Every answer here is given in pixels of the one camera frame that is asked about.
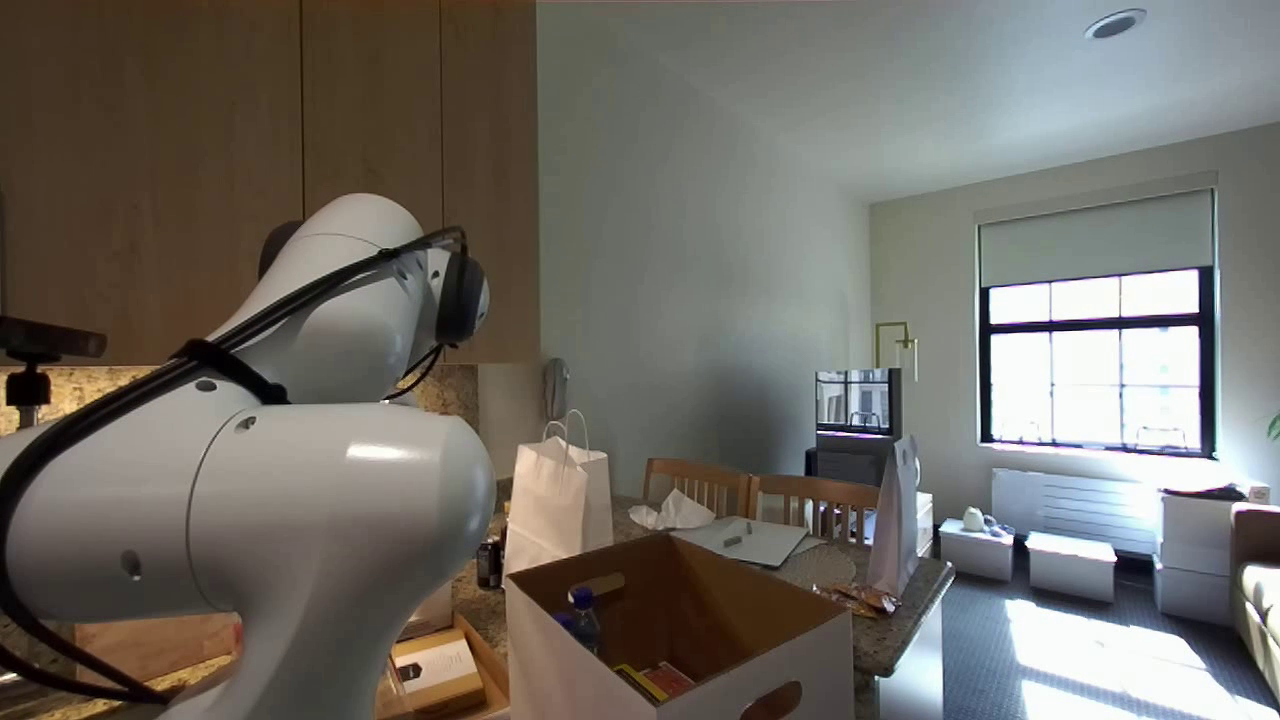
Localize olive couch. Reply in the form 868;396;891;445
1227;500;1280;673

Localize round ceiling light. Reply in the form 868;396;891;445
1078;2;1147;42

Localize black framed window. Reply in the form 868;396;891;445
976;263;1218;460

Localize small monitor screen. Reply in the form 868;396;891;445
813;363;905;445

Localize dark small container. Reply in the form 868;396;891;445
474;526;509;595

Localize white open notebook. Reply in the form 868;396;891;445
667;513;813;572

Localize crumpled white tissue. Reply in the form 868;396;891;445
624;486;719;536

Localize low white storage box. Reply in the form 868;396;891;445
1023;526;1119;609
936;516;1020;582

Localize stone top dining table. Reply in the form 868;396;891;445
777;530;959;720

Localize stacked white boxes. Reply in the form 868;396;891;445
1151;484;1253;629

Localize black monitor stand cabinet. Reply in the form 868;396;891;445
799;435;900;491

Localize white radiator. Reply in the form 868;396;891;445
989;465;1167;558

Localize wooden tray with white card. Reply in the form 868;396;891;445
376;624;497;720

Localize small white object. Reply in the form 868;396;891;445
954;505;1006;538

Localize wooden chair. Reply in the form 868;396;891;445
742;473;882;551
640;457;751;523

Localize black camera on tripod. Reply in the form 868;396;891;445
0;312;111;433

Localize small orange tool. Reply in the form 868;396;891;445
813;579;900;619

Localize white paper bag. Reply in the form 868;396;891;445
500;406;619;579

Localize white roller blind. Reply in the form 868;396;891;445
971;188;1218;291

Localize white cardboard box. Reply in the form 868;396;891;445
502;530;858;720

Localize clear plastic bottle blue cap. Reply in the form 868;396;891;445
554;588;606;654

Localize yellow and red packets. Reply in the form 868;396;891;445
612;660;694;708

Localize white cloth bag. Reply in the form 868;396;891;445
868;435;926;600

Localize wooden wall cabinet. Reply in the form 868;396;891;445
0;0;538;368

